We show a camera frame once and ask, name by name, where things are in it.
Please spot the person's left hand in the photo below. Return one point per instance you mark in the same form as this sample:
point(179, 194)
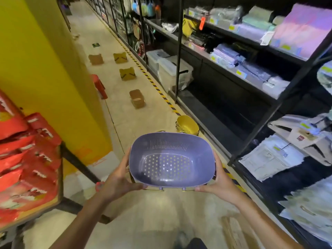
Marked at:
point(116, 181)

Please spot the person's right hand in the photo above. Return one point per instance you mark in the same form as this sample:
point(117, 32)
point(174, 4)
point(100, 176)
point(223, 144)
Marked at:
point(225, 187)

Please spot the yellow oval basket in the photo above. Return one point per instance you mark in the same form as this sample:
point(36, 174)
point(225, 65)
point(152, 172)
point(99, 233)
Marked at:
point(194, 133)
point(188, 123)

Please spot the purple oval basket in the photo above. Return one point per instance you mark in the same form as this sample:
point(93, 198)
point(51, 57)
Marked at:
point(171, 142)

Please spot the yellow rectangular basket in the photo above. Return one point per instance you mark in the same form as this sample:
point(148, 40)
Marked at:
point(127, 74)
point(120, 58)

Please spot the person's left forearm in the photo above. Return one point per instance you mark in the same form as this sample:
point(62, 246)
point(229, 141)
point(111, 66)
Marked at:
point(77, 225)

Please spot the person's dark shorts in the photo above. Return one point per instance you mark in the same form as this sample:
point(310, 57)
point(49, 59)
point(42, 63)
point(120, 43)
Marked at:
point(197, 244)

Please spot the black display table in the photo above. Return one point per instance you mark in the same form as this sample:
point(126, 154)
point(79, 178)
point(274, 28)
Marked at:
point(77, 161)

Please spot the pile of white flat packets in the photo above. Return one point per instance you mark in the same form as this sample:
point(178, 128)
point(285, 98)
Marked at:
point(269, 158)

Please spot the red snack packets pile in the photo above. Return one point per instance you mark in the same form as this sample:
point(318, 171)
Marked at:
point(23, 163)

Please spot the yellow black hazard tape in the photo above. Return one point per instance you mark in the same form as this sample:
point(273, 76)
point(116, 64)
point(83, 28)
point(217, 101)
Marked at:
point(155, 86)

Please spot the red plastic stool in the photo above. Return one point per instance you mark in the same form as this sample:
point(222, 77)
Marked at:
point(97, 80)

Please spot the large clear storage box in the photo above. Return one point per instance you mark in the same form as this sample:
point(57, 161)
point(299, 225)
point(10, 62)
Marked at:
point(170, 72)

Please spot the small clear storage box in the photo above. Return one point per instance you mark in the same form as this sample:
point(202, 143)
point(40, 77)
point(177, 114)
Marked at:
point(155, 55)

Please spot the pile of purple wrapped packets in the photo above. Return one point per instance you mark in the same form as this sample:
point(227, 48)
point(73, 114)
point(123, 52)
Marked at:
point(228, 55)

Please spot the green arrow floor sticker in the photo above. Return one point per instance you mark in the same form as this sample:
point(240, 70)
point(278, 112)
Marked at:
point(96, 45)

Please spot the yellow square pillar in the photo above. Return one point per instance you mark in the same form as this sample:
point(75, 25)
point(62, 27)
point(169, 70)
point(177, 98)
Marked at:
point(39, 62)

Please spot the pile of black packaged items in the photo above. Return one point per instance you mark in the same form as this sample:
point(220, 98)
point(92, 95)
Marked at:
point(207, 40)

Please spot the rows of assorted hanging goods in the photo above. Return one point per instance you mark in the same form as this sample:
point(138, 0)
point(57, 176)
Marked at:
point(135, 25)

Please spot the white bundled item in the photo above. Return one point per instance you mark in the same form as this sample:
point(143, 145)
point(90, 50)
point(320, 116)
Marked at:
point(170, 27)

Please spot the yellow bag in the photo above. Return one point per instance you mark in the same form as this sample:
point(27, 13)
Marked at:
point(189, 27)

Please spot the orange hanging tag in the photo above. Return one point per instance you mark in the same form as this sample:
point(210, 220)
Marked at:
point(202, 23)

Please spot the pile of pastel wrapped packets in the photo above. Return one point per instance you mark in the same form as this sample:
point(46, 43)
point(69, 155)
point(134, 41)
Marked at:
point(303, 31)

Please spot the dark distant shelving unit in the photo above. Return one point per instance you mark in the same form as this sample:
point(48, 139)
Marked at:
point(63, 10)

